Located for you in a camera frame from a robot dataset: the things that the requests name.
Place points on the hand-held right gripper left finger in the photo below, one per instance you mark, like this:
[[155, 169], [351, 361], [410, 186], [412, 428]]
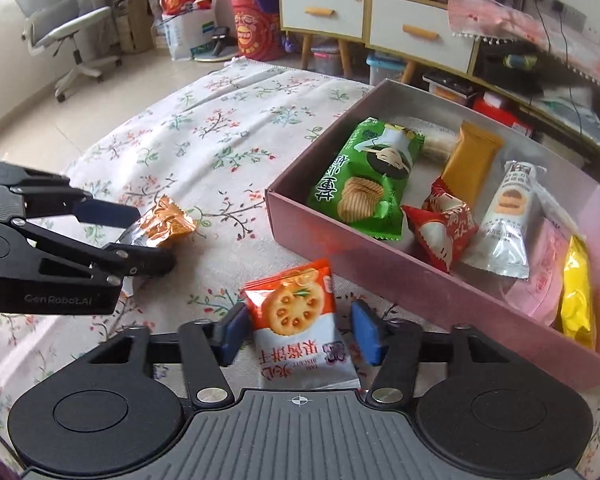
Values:
[[232, 332]]

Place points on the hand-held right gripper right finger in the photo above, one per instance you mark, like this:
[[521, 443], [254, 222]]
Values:
[[367, 332]]

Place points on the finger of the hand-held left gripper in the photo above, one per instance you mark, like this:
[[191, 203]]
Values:
[[107, 214], [140, 261]]

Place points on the orange silver foil snack packet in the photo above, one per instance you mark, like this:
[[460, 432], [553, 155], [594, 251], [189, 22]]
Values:
[[167, 222]]

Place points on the orange white cracker packet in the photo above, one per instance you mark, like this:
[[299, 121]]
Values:
[[295, 330]]

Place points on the pink cardboard box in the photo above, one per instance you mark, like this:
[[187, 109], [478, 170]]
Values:
[[330, 240]]

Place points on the red snack packet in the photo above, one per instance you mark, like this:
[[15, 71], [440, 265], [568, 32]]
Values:
[[457, 220], [430, 237]]

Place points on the white silver cake packet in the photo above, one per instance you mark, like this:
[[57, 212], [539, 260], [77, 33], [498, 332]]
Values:
[[505, 225]]

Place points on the white bread packet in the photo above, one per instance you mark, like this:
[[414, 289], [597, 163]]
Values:
[[437, 145]]

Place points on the gold foil snack packet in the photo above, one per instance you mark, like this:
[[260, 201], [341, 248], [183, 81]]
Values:
[[472, 160]]

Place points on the yellow snack packet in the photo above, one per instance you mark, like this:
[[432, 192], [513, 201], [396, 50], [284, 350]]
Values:
[[577, 290]]

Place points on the floral tablecloth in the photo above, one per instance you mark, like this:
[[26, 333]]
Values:
[[205, 120]]

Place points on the green chips packet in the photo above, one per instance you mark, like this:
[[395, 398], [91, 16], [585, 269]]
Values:
[[360, 185]]

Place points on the pink snack packet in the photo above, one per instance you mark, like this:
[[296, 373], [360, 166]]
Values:
[[542, 275]]

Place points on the grey office chair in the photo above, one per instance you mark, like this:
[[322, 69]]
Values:
[[65, 25]]

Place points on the white plastic shopping bag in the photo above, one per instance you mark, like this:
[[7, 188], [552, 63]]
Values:
[[187, 35]]

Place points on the wooden desk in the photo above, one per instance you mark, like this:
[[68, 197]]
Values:
[[130, 10]]

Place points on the red printed bag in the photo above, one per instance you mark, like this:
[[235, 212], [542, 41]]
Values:
[[252, 25]]

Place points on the red white carton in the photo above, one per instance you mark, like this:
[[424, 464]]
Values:
[[500, 110]]

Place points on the blue lid storage box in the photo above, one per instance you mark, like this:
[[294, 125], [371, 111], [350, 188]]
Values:
[[385, 67]]

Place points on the clear plastic storage box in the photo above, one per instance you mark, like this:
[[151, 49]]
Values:
[[327, 57]]

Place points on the low wooden tv cabinet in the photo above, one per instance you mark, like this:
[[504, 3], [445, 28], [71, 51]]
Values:
[[555, 125]]

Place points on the tall wooden drawer cabinet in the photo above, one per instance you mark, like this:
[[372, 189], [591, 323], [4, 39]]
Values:
[[420, 35]]

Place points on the pile of printed papers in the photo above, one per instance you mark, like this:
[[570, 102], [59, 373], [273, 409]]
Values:
[[575, 105]]

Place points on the pink cloth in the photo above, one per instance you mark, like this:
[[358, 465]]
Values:
[[505, 20]]

